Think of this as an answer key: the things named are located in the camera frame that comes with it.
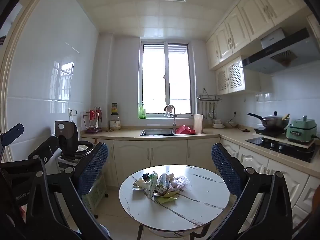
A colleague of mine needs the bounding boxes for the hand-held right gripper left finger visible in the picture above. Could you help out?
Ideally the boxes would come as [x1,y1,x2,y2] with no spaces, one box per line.
[25,142,108,240]

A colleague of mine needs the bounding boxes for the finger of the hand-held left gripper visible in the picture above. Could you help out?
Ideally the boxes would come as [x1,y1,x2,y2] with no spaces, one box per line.
[28,135,60,165]
[0,123,25,147]

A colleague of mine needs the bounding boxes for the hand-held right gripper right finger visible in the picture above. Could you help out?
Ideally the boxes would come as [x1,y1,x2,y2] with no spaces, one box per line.
[207,143,293,240]

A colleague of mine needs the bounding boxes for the pink plastic bag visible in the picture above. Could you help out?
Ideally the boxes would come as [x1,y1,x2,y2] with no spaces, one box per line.
[169,175,190,191]

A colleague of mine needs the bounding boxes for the white tissue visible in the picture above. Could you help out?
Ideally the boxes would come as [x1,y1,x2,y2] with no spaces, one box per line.
[134,177,150,188]

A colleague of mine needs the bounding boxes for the tall green white wrapper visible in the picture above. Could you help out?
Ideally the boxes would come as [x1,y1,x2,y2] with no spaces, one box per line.
[149,171,159,201]

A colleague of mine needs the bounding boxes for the green white milk carton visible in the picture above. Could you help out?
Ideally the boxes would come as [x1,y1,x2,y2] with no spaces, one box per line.
[155,172,171,196]

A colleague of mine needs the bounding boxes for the light blue trash bin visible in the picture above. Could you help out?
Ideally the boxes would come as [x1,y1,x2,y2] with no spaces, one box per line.
[99,225,111,239]

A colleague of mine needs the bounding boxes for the green snack wrapper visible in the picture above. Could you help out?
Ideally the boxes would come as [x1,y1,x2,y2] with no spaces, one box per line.
[155,195,177,205]

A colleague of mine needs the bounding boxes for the black rice cooker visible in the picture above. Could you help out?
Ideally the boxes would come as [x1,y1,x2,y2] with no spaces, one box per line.
[54,120,95,160]

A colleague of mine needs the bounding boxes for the large glass jar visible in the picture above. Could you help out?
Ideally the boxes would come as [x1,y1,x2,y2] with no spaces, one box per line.
[110,114,121,131]

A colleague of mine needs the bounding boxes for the black gas hob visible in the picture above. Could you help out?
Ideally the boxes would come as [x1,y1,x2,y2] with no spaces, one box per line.
[245,137,320,163]

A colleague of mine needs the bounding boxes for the wooden cutting board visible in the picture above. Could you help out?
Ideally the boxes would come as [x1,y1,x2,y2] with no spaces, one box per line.
[194,114,204,134]

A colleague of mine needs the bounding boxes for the round white marble table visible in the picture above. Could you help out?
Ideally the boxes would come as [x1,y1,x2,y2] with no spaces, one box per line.
[119,164,230,240]

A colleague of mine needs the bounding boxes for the black induction cooker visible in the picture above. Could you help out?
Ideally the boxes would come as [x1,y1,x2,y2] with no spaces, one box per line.
[254,127,287,137]

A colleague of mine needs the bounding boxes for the red plastic basket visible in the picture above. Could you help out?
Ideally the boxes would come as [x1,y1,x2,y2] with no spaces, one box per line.
[175,125,198,135]

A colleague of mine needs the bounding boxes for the cream base cabinets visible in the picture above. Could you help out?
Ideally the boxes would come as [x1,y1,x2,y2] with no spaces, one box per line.
[81,135,320,220]

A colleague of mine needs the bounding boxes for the hanging metal kitchen utensils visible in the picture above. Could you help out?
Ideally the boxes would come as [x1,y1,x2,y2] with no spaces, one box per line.
[198,102,217,120]

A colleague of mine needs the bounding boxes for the black wok with lid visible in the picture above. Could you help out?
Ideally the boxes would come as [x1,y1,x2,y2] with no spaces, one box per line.
[247,111,290,130]

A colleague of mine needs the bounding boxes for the metal kitchen faucet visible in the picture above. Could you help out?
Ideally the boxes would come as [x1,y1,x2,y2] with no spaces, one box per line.
[164,104,177,131]

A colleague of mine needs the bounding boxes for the steel sink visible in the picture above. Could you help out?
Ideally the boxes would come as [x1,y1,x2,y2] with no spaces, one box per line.
[140,129,175,136]

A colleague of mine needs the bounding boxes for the green electric pot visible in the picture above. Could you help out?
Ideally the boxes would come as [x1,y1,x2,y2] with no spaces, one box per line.
[286,115,319,143]

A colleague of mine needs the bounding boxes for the cream lattice door cabinet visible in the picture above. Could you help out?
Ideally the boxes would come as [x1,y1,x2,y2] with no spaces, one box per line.
[215,60,245,96]

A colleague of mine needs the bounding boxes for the brown wooden chair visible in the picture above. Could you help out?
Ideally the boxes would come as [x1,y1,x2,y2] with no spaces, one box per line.
[310,185,320,220]

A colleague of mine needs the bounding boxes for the white framed window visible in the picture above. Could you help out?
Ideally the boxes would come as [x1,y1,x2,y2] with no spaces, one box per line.
[138,39,195,119]

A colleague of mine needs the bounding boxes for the grey range hood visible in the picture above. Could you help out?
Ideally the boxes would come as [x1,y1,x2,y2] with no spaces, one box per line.
[241,27,320,74]

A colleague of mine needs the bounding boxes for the white box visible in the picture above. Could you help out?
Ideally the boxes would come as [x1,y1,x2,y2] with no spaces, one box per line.
[260,28,286,49]

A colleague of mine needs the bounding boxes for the red wire rack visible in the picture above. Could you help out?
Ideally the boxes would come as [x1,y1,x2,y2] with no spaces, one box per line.
[83,106,103,134]

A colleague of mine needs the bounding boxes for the metal wall utensil rack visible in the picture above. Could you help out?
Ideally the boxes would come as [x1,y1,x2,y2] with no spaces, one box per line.
[198,88,222,103]

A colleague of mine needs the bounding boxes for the cream door frame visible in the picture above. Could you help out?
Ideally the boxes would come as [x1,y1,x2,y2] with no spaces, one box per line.
[0,0,48,163]

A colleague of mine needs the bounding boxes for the cream wall cabinets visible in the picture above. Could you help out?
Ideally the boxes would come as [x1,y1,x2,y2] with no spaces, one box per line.
[206,0,309,70]

